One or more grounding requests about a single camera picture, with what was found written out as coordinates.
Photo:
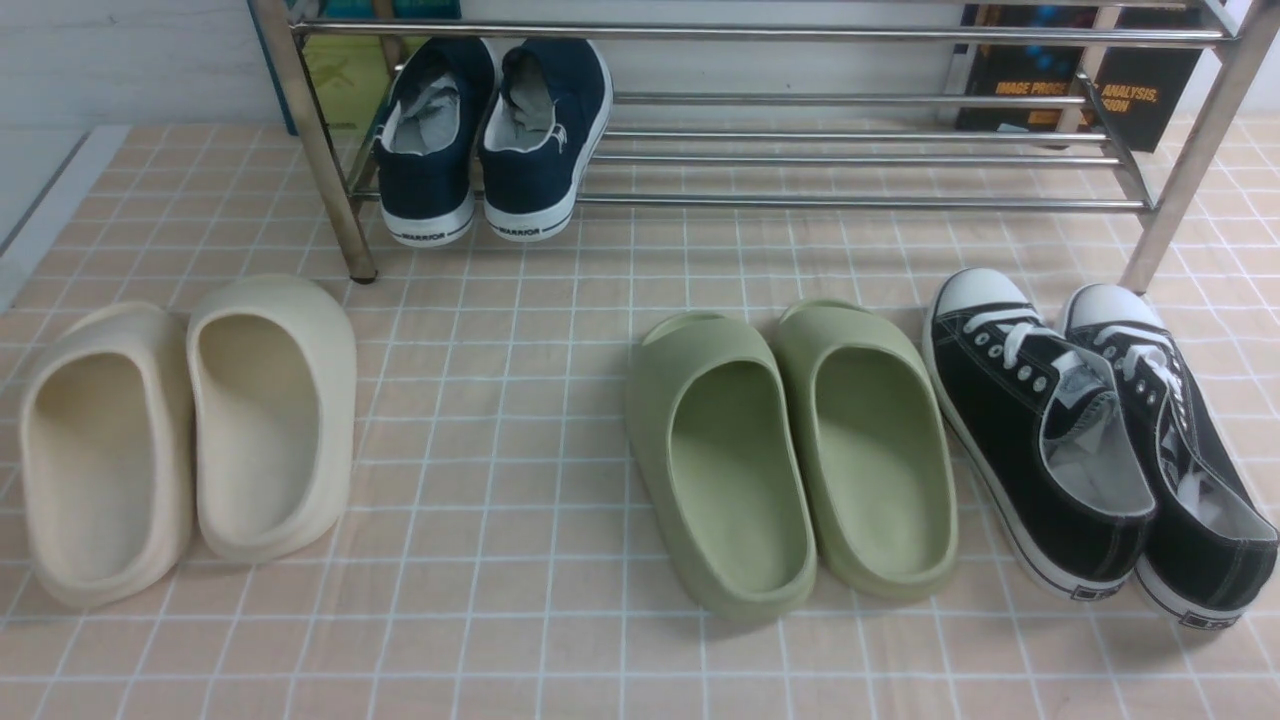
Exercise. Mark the navy canvas shoe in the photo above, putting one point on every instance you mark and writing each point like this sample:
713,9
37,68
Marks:
554,101
425,140

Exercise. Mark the stainless steel shoe rack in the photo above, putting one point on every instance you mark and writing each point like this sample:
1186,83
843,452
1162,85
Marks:
1087,136

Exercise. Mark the left green foam slipper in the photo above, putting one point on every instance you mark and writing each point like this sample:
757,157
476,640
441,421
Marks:
707,421

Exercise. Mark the green foam slipper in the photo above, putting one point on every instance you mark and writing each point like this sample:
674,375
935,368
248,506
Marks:
707,421
872,449

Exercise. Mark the right green foam slipper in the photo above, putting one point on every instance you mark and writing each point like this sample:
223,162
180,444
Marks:
872,449

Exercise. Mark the right cream foam slipper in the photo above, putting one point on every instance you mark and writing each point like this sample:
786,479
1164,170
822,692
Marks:
273,364

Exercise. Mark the cream foam slipper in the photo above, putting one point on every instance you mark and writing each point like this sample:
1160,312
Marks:
106,430
273,364

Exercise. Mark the left black canvas sneaker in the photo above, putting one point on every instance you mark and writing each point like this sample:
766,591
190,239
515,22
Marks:
1043,422

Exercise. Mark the black canvas sneaker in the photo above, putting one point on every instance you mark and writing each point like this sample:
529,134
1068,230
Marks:
1211,551
1043,422

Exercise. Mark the green and blue book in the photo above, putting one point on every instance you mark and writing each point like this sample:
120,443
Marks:
348,71

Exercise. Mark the black image processing book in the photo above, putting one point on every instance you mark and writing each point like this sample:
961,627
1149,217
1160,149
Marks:
1140,88

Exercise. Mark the left cream foam slipper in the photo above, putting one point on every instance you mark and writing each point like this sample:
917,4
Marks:
106,430

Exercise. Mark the right black canvas sneaker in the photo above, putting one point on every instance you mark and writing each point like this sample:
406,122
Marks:
1211,551

